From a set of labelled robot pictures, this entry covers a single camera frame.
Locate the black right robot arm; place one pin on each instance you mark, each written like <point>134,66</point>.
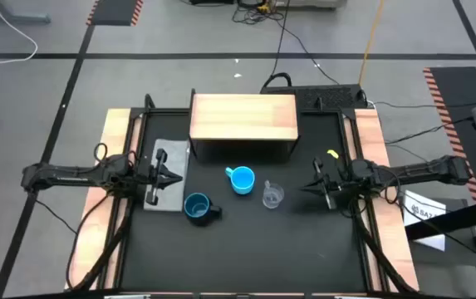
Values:
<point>424,171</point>

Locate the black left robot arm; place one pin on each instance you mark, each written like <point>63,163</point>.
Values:
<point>67,176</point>

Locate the black stand beam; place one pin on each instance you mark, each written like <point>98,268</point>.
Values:
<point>449,220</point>

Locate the black mat with striped edges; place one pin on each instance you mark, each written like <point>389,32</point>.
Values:
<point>115,11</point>
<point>457,91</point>

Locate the right arm's gripper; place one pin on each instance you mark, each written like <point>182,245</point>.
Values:
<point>337,180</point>

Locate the black aluminium table frame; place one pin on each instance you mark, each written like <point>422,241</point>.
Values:
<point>160,111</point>

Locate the light blue plastic cup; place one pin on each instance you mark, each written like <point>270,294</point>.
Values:
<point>243,180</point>

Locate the grey equipment base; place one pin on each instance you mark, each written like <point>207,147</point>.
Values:
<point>312,3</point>

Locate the clear plastic cup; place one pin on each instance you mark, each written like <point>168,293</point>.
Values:
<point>273,197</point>

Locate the wooden shelf with black frame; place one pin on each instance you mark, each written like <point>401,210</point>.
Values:
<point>241,116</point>

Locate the left arm's gripper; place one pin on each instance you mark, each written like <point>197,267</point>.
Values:
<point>146,175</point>

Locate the wooden table side panel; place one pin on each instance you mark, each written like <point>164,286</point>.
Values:
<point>92,232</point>
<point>399,257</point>

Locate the black mug with blue inside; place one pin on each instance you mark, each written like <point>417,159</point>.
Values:
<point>196,206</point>

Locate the grey folded cloth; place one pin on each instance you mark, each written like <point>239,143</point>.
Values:
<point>175,195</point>

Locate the white paper sign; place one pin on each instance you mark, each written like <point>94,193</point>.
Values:
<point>422,212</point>

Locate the grey desk foot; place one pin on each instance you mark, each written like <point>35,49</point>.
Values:
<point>13,18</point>

